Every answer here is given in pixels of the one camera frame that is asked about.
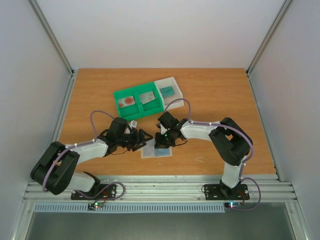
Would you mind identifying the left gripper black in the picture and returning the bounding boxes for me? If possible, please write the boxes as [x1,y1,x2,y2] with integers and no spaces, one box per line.
[117,129,153,152]

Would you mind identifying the beige card holder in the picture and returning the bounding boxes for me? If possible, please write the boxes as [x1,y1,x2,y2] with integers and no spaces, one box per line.
[140,139,173,159]

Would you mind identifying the white card magnetic stripe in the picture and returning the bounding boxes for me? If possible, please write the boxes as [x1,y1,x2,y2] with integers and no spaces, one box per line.
[139,91,156,105]

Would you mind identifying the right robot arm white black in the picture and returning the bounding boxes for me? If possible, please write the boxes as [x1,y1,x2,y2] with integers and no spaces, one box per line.
[155,111,254,199]

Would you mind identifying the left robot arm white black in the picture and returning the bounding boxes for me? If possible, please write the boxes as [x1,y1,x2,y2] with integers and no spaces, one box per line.
[30,117,153,199]

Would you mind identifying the card with red circle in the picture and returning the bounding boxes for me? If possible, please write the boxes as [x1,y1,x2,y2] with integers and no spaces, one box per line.
[117,96,136,108]

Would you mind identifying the grey card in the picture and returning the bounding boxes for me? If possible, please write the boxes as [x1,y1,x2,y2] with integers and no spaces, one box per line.
[146,91,156,100]

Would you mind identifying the middle green bin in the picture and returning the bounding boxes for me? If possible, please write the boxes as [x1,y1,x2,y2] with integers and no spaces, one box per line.
[134,82,164,117]

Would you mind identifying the green bin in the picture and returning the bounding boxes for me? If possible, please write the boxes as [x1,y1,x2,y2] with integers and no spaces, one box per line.
[113,87,143,121]
[134,82,164,117]

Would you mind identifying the left green bin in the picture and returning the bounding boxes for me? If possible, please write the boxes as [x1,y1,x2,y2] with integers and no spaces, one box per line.
[113,87,143,121]

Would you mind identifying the white bin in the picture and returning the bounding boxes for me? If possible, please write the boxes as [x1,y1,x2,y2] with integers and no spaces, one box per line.
[154,76,184,110]

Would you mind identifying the left controller board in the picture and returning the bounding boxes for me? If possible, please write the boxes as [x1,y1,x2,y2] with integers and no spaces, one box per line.
[87,202,104,211]

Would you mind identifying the controller board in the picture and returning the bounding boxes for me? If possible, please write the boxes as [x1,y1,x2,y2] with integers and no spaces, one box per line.
[224,201,243,209]
[87,202,104,211]

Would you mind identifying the right controller board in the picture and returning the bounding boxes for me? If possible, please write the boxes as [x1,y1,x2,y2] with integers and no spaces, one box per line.
[224,201,243,209]

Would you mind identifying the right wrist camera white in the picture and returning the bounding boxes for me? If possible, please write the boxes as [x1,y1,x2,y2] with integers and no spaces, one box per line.
[156,120,170,135]

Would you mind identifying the aluminium rail frame front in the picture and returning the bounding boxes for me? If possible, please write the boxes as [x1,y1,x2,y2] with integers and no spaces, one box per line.
[22,174,298,203]

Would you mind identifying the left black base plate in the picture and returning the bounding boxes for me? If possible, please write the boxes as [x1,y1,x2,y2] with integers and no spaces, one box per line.
[70,184,117,201]

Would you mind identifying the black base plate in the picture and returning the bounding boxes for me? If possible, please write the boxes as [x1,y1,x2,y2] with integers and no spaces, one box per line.
[201,183,250,201]
[70,184,117,201]

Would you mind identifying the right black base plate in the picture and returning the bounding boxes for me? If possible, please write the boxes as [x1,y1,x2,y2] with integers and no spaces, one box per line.
[201,183,250,201]

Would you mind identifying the left aluminium corner post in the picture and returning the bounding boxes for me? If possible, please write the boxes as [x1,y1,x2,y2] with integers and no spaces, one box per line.
[27,0,75,77]

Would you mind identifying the aluminium corner post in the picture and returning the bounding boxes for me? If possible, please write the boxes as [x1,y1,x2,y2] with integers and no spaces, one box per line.
[245,0,294,76]
[27,0,75,77]

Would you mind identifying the grey slotted cable duct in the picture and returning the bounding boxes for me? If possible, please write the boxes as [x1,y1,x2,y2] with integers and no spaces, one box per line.
[33,202,225,214]

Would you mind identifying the right aluminium corner post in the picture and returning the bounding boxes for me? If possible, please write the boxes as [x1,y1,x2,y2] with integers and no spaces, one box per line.
[245,0,294,76]

